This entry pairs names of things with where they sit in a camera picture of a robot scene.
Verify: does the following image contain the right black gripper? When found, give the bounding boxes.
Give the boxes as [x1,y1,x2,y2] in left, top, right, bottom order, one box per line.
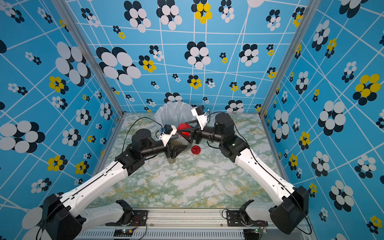
[179,119,226,146]

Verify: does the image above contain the small red jar lid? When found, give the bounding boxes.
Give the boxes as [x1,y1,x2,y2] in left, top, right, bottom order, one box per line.
[191,146,201,155]

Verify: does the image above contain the clear jar large red lid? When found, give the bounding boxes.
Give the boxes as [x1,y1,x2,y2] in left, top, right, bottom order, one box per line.
[172,123,192,151]

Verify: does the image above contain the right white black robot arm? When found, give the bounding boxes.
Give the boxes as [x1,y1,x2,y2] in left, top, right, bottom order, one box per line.
[176,113,309,235]

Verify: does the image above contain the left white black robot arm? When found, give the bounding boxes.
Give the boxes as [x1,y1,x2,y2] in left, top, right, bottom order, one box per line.
[35,125,191,240]

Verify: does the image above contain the tall clear jar white lid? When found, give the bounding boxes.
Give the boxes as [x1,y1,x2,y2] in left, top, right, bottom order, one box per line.
[167,158,177,164]

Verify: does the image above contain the left green circuit board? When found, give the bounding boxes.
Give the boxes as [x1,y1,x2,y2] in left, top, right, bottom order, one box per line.
[114,229,134,238]

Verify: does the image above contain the green circuit board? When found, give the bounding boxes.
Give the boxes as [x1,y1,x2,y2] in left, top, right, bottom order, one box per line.
[244,229,265,240]
[114,229,134,238]

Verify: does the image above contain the right green circuit board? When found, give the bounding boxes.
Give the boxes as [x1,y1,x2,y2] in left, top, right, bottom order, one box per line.
[244,229,265,240]

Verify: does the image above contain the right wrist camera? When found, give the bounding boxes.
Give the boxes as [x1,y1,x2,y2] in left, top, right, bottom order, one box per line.
[191,105,208,130]

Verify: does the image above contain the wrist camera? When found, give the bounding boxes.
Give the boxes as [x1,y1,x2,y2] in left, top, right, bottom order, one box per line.
[160,125,177,147]
[191,105,208,130]

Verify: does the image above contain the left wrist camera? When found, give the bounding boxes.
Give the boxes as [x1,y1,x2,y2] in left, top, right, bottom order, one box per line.
[160,125,177,147]

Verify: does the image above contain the aluminium front frame rail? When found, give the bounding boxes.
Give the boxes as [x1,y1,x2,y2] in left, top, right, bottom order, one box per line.
[77,208,317,240]

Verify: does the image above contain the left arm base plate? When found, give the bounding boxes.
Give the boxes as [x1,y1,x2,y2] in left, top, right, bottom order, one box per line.
[106,210,149,227]

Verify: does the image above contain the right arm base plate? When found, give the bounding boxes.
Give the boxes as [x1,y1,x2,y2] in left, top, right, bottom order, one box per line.
[222,210,269,228]

